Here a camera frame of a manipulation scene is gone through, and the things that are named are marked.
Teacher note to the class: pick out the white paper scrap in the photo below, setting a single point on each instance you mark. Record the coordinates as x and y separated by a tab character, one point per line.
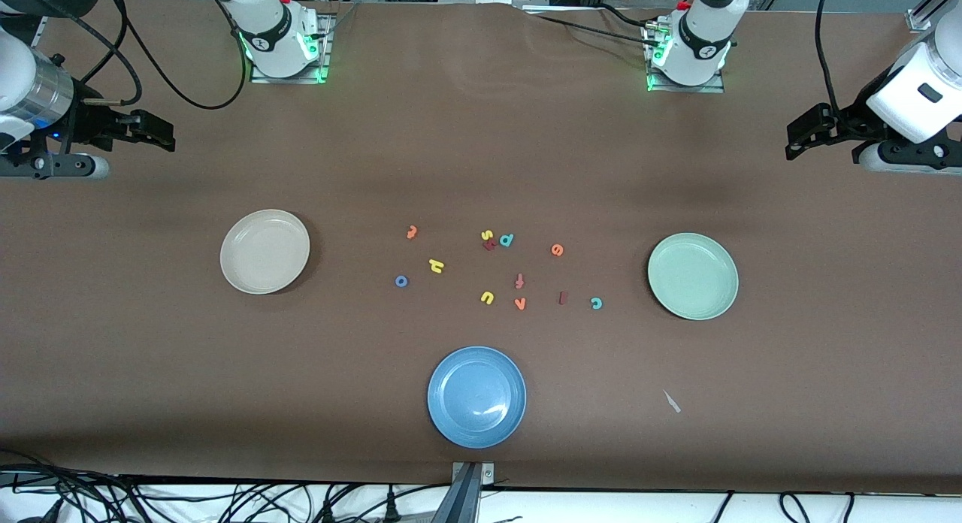
672	402

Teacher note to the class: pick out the pale green round plate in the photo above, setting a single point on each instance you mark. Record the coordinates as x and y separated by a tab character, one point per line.
691	276

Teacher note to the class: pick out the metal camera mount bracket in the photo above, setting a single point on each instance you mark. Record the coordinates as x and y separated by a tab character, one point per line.
470	493

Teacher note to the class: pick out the blue round plate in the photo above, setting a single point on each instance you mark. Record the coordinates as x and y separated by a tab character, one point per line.
476	397

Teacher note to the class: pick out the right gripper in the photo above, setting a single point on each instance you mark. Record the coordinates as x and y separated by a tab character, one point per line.
88	123

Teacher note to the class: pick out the black power plug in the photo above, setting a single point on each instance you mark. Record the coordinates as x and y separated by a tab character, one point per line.
327	512
391	508

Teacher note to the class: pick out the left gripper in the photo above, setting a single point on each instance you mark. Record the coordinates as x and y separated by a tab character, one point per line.
853	121

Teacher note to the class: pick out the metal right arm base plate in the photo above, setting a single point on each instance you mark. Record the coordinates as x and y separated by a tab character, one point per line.
289	80

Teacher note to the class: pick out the beige round plate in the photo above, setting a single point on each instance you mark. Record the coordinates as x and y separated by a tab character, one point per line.
264	252

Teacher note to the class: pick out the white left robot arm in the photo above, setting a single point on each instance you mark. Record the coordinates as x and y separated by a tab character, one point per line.
703	34

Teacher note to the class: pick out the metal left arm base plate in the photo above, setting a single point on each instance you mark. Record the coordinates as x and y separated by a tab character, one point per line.
684	88

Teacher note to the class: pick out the yellow foam letter h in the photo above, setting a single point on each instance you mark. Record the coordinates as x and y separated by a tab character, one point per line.
433	263

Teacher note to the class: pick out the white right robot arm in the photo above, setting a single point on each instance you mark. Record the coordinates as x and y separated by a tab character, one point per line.
267	27

